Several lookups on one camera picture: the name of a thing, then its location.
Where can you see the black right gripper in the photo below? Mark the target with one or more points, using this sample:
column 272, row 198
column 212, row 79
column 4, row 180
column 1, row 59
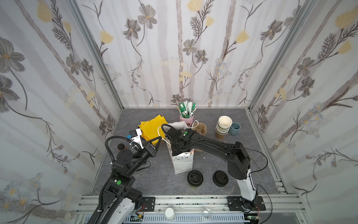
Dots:
column 173, row 137

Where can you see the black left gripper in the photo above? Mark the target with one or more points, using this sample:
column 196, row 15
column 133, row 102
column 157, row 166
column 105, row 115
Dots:
column 151, row 149

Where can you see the white paper takeout bag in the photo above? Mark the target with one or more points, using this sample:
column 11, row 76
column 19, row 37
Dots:
column 184, row 161

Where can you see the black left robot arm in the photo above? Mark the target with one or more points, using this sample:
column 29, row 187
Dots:
column 117, row 198

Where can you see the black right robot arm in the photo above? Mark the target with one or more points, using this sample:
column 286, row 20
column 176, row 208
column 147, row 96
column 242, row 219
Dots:
column 235, row 155

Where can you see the yellow paper napkin stack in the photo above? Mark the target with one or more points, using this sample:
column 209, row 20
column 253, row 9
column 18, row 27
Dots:
column 150, row 128

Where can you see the brown pulp carrier stack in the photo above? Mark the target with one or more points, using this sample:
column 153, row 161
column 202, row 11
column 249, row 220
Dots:
column 200, row 128

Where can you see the brown bottle black cap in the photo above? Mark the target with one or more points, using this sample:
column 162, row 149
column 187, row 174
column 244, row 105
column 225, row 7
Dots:
column 121, row 147

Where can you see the pink cup with straws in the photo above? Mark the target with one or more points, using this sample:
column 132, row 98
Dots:
column 187, row 110

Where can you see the stack of paper cups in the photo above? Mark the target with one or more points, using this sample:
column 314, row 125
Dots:
column 222, row 127

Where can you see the teal ceramic cup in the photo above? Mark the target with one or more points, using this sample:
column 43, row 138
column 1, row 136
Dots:
column 235, row 128

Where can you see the clear glass cup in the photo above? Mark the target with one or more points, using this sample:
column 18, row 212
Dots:
column 207, row 213

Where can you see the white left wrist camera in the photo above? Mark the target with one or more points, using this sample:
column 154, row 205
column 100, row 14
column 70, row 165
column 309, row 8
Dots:
column 134, row 138

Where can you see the white perforated cable tray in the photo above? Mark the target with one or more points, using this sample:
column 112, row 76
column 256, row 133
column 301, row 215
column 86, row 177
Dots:
column 191, row 218

